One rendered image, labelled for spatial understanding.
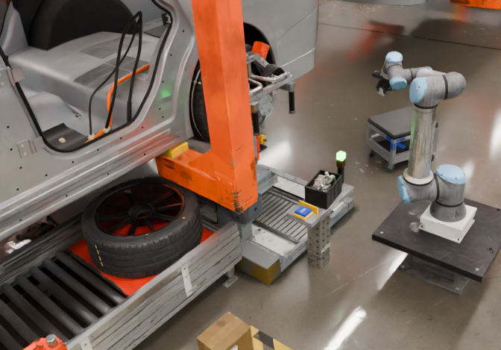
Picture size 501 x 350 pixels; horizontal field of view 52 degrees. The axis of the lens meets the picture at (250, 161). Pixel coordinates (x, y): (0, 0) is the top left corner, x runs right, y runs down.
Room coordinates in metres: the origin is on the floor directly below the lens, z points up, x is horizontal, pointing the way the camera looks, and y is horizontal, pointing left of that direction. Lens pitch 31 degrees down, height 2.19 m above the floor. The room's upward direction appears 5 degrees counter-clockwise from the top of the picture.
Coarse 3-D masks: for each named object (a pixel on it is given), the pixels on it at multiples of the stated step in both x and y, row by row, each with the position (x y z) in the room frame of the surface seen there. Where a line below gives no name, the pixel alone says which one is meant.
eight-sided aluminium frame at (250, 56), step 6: (246, 54) 3.01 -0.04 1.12; (252, 54) 2.99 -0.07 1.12; (258, 54) 3.02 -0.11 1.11; (252, 60) 2.98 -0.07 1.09; (258, 60) 3.02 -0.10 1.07; (264, 60) 3.06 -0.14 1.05; (264, 66) 3.06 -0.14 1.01; (276, 90) 3.13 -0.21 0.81; (276, 96) 3.13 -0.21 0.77; (270, 114) 3.08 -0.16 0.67; (264, 120) 3.03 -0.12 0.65; (264, 126) 3.03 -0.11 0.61
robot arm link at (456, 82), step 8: (416, 72) 2.69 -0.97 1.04; (424, 72) 2.57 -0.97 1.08; (432, 72) 2.47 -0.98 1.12; (440, 72) 2.41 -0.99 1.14; (448, 72) 2.26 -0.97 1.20; (456, 72) 2.23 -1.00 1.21; (448, 80) 2.15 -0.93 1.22; (456, 80) 2.16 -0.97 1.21; (464, 80) 2.20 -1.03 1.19; (448, 88) 2.35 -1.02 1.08; (456, 88) 2.13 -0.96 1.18; (464, 88) 2.19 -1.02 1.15; (448, 96) 2.13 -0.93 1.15; (456, 96) 2.16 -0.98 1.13
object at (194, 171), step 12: (180, 156) 2.62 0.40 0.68; (192, 156) 2.61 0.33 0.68; (204, 156) 2.41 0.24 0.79; (168, 168) 2.61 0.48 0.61; (180, 168) 2.53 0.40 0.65; (192, 168) 2.47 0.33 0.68; (204, 168) 2.42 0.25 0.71; (180, 180) 2.54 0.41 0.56; (192, 180) 2.46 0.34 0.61; (204, 180) 2.39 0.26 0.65; (204, 192) 2.40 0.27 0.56; (216, 192) 2.33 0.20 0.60
